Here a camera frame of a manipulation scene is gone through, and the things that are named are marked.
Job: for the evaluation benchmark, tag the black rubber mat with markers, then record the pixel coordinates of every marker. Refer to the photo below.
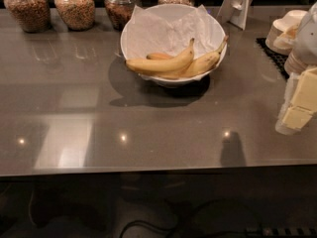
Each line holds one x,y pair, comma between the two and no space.
277,59

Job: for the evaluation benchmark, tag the small back banana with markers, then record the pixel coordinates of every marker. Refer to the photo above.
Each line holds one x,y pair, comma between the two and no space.
159,56

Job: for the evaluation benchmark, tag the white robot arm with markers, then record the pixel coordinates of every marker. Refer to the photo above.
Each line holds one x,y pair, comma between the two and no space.
305,43

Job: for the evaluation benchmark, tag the black power strip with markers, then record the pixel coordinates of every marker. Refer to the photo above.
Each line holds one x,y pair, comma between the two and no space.
297,232

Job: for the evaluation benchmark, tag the white paper liner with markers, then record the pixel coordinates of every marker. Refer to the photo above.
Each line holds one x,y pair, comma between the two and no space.
168,28

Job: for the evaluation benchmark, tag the white card stand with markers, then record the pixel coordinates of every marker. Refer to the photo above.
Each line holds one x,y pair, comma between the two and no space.
234,12

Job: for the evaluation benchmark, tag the yellow banana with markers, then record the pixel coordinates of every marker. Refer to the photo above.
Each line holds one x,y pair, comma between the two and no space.
182,60
198,66

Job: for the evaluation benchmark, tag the far paper bowl stack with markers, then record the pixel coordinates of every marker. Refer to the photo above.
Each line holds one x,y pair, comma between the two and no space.
281,36

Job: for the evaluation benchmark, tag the white bowl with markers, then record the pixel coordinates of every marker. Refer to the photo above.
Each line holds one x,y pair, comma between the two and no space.
177,82

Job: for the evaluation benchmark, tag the near paper bowl stack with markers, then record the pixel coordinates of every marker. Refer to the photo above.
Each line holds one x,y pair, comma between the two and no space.
294,64

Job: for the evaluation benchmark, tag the leftmost glass cereal jar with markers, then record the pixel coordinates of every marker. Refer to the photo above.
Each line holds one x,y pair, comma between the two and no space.
32,16

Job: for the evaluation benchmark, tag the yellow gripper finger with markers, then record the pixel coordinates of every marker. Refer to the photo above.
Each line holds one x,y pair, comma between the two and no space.
305,95
296,118

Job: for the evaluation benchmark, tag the paper bowl stack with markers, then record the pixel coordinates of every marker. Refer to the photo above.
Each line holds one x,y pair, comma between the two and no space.
281,36
294,64

